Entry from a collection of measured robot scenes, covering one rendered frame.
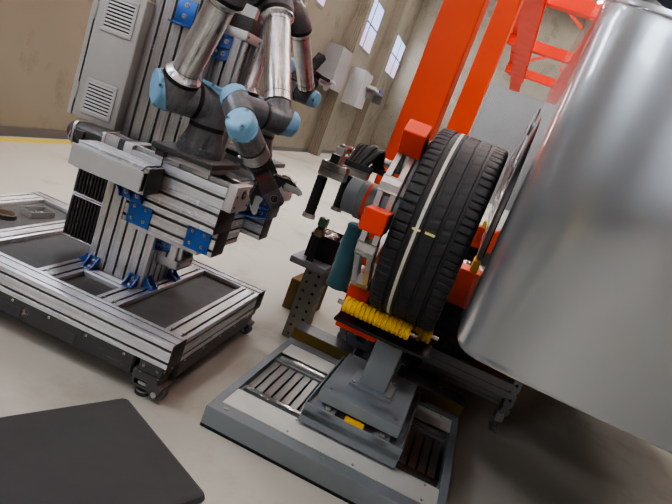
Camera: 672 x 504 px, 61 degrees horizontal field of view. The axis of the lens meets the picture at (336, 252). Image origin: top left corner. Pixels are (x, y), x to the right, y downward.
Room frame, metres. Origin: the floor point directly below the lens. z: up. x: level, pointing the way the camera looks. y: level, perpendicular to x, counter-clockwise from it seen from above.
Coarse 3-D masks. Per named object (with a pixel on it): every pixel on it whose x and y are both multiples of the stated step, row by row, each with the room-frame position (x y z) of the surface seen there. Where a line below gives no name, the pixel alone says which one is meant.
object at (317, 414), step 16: (336, 368) 2.16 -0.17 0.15; (320, 384) 1.93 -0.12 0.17; (416, 400) 2.14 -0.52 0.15; (304, 416) 1.76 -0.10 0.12; (320, 416) 1.75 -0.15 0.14; (336, 416) 1.75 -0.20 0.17; (336, 432) 1.74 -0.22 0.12; (352, 432) 1.73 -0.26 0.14; (368, 432) 1.72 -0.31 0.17; (400, 432) 1.84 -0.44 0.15; (368, 448) 1.72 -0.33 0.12; (384, 448) 1.71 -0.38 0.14; (400, 448) 1.70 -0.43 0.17
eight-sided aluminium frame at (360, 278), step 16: (400, 160) 1.81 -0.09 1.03; (416, 160) 1.84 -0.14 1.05; (384, 176) 1.74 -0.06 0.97; (400, 176) 1.75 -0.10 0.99; (384, 192) 1.72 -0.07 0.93; (400, 192) 1.75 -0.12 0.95; (368, 240) 1.73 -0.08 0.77; (384, 240) 2.17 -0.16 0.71; (368, 256) 1.73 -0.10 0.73; (352, 272) 1.83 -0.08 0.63; (368, 272) 1.79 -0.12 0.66; (368, 288) 1.88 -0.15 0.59
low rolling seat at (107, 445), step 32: (32, 416) 0.99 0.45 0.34; (64, 416) 1.03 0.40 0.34; (96, 416) 1.06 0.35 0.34; (128, 416) 1.10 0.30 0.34; (0, 448) 0.88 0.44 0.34; (32, 448) 0.91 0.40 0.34; (64, 448) 0.94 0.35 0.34; (96, 448) 0.97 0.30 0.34; (128, 448) 1.00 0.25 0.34; (160, 448) 1.04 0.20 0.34; (0, 480) 0.81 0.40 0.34; (32, 480) 0.84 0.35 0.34; (64, 480) 0.86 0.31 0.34; (96, 480) 0.89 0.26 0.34; (128, 480) 0.92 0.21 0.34; (160, 480) 0.95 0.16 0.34; (192, 480) 0.98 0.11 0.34
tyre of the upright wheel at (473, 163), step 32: (480, 160) 1.75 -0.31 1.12; (416, 192) 1.67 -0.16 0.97; (448, 192) 1.66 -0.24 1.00; (480, 192) 1.67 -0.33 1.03; (448, 224) 1.63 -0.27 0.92; (384, 256) 1.67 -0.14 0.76; (416, 256) 1.64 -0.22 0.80; (448, 256) 1.61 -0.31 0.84; (384, 288) 1.71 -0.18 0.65; (416, 288) 1.67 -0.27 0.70; (448, 288) 1.63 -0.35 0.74; (416, 320) 1.76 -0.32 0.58
